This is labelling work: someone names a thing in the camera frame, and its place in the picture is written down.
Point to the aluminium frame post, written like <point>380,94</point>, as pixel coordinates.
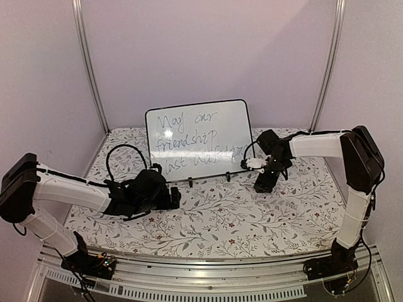
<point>330,63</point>
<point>88,65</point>

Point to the white whiteboard black frame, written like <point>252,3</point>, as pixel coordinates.
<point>199,140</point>

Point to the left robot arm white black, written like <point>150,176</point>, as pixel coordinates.
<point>28,183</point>

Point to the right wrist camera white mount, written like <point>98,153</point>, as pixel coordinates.
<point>254,164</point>

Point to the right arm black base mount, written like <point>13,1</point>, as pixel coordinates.
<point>339,262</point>

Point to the front aluminium rail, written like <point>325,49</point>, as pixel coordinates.
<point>156,278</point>

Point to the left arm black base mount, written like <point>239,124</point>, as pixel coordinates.
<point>100,266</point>

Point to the floral patterned table mat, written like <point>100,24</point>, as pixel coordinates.
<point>220,218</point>

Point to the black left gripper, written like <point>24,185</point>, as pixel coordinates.
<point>165,204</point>

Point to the right aluminium frame post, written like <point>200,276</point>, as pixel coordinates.
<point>330,63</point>

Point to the left aluminium frame post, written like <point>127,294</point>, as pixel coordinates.
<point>88,65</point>

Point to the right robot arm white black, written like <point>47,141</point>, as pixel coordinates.
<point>364,169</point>

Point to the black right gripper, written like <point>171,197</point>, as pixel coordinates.
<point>262,182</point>

